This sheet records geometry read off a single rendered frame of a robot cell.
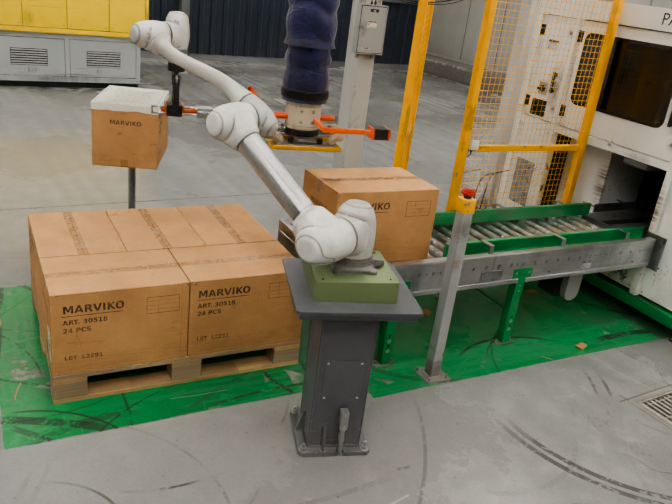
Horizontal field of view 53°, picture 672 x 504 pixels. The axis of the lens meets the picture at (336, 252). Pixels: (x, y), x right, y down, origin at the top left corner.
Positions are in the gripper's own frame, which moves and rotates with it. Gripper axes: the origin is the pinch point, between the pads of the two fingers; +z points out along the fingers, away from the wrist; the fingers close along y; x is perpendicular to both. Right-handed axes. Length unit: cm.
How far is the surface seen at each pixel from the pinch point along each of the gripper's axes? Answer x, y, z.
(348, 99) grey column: -115, 116, 11
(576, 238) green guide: -243, 19, 67
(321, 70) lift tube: -64, -7, -23
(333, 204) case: -76, -12, 39
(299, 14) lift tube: -51, -7, -46
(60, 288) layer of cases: 47, -37, 73
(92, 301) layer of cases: 34, -40, 77
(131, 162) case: 21, 121, 62
